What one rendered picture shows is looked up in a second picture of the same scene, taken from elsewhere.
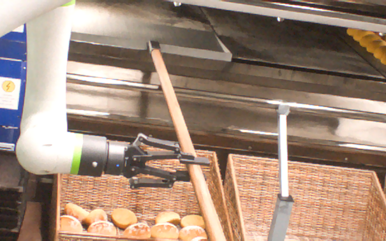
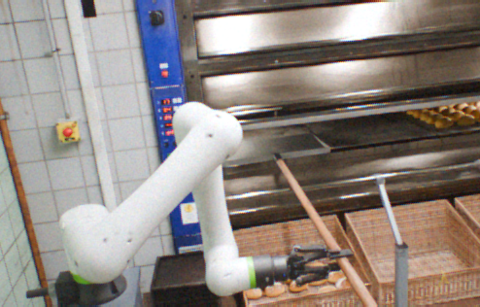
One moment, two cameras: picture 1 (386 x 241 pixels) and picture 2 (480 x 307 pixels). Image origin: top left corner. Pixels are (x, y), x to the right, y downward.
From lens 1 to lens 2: 0.58 m
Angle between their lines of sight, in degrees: 5
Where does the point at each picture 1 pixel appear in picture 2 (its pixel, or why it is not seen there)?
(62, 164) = (242, 286)
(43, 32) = (203, 188)
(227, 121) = (338, 192)
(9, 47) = not seen: hidden behind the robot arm
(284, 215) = (403, 257)
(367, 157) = (438, 190)
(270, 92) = (361, 165)
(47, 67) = (213, 213)
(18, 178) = not seen: hidden behind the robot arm
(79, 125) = (241, 221)
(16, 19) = (181, 194)
